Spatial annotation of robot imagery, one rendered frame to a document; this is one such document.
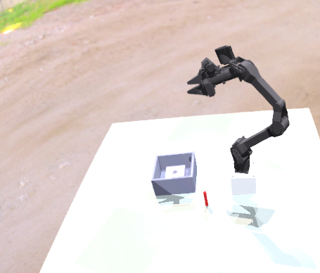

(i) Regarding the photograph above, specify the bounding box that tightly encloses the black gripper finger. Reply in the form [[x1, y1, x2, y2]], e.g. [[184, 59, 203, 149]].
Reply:
[[187, 80, 208, 96], [187, 69, 204, 85]]

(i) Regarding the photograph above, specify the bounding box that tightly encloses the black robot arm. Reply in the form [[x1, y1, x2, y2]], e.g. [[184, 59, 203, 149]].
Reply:
[[201, 45, 290, 174]]

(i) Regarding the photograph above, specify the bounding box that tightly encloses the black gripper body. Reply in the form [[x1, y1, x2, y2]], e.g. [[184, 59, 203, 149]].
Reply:
[[201, 67, 227, 97]]

